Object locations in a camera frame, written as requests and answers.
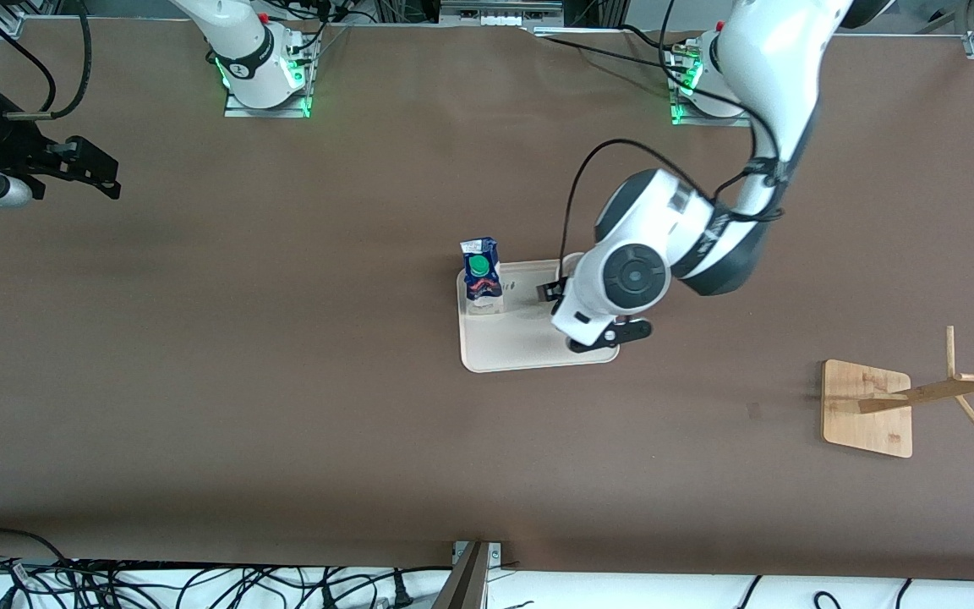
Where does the blue milk carton green cap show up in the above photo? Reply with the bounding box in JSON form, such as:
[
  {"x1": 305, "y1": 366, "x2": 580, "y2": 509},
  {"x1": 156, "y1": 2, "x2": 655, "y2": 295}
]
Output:
[{"x1": 460, "y1": 237, "x2": 505, "y2": 316}]

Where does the cream rabbit print tray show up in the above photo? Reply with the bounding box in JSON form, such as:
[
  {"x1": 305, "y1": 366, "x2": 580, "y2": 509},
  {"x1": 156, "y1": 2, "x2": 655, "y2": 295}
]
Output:
[{"x1": 456, "y1": 257, "x2": 621, "y2": 374}]

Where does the brown table cover sheet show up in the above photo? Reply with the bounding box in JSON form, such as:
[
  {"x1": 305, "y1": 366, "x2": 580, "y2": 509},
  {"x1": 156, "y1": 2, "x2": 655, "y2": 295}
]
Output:
[{"x1": 0, "y1": 17, "x2": 974, "y2": 584}]

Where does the grey power strip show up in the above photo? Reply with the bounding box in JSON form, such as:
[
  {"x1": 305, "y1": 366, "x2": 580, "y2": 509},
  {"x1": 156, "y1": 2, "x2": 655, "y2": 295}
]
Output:
[{"x1": 439, "y1": 0, "x2": 566, "y2": 30}]

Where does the wooden mug stand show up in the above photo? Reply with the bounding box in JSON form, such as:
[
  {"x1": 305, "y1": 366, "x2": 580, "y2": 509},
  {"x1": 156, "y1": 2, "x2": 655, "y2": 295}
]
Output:
[{"x1": 821, "y1": 326, "x2": 974, "y2": 458}]

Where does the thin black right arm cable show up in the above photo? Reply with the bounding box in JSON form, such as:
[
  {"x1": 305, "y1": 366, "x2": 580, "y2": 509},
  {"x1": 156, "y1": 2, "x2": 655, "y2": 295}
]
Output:
[{"x1": 0, "y1": 0, "x2": 58, "y2": 119}]

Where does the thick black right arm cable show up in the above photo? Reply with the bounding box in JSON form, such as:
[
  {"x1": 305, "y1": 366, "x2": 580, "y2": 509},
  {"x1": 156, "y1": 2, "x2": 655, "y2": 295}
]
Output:
[{"x1": 47, "y1": 0, "x2": 95, "y2": 119}]

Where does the aluminium frame rail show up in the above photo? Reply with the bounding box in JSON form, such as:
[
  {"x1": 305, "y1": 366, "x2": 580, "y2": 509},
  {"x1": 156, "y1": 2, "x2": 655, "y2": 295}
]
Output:
[{"x1": 0, "y1": 0, "x2": 61, "y2": 35}]

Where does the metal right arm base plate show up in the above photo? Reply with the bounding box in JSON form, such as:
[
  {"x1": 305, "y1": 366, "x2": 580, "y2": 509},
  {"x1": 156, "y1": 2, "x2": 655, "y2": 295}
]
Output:
[{"x1": 224, "y1": 83, "x2": 313, "y2": 118}]

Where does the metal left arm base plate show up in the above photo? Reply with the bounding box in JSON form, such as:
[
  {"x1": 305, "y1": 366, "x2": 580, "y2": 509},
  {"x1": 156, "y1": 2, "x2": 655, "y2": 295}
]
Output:
[{"x1": 670, "y1": 49, "x2": 754, "y2": 128}]

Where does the long black table cable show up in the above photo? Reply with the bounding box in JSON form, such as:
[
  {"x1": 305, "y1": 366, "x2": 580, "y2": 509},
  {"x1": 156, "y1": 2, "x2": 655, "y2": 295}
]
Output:
[{"x1": 529, "y1": 30, "x2": 691, "y2": 75}]

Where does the short black table cable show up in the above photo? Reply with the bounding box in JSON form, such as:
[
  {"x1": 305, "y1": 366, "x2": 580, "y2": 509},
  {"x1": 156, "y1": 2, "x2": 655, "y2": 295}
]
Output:
[{"x1": 618, "y1": 24, "x2": 682, "y2": 53}]

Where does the aluminium profile with bracket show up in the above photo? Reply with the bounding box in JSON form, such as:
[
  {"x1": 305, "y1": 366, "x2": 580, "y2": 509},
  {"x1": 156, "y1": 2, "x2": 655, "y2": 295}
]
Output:
[{"x1": 432, "y1": 541, "x2": 503, "y2": 609}]

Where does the black looped cable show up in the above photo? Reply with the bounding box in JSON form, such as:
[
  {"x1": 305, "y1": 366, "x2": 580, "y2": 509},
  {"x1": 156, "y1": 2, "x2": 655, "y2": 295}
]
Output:
[{"x1": 0, "y1": 528, "x2": 74, "y2": 569}]

